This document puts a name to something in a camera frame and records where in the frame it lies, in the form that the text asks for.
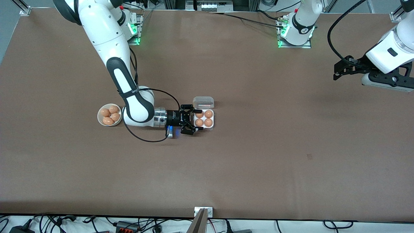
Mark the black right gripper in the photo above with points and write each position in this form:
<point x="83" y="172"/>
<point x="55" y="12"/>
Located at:
<point x="173" y="117"/>

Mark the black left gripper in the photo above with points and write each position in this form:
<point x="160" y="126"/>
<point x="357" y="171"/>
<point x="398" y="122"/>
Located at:
<point x="356" y="67"/>

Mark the clear plastic egg box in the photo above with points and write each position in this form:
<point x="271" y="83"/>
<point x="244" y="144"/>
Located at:
<point x="203" y="103"/>

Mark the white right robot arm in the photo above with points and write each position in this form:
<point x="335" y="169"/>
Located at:
<point x="106" y="38"/>

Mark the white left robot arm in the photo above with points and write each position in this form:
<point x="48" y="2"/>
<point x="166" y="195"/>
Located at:
<point x="388" y="53"/>

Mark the grey electrical box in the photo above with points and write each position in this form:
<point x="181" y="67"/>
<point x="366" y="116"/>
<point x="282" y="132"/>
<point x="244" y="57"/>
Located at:
<point x="215" y="5"/>

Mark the black box orange connectors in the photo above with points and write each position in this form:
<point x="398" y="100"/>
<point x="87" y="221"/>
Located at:
<point x="127" y="227"/>

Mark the brown table mat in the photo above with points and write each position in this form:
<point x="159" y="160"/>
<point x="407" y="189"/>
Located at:
<point x="207" y="168"/>

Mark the white round bowl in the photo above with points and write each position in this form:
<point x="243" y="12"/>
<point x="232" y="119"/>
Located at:
<point x="99" y="119"/>

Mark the black power adapter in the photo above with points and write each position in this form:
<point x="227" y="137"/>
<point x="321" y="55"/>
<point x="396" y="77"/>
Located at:
<point x="21" y="229"/>

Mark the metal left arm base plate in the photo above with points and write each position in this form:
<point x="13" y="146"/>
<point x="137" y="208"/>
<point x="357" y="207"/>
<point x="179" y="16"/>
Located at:
<point x="307" y="46"/>

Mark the metal corner bracket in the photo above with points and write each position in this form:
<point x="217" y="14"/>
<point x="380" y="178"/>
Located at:
<point x="25" y="11"/>
<point x="395" y="16"/>

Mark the aluminium frame profile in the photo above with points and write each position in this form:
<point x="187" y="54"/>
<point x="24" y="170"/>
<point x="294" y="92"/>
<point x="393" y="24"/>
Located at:
<point x="404" y="8"/>
<point x="21" y="3"/>

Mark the metal edge bracket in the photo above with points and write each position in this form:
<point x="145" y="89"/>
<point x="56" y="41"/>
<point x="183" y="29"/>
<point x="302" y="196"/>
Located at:
<point x="210" y="212"/>

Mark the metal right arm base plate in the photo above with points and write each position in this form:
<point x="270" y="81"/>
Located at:
<point x="138" y="40"/>

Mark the aluminium camera mount pole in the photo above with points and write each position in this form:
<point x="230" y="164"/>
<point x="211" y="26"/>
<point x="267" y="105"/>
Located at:
<point x="199" y="223"/>

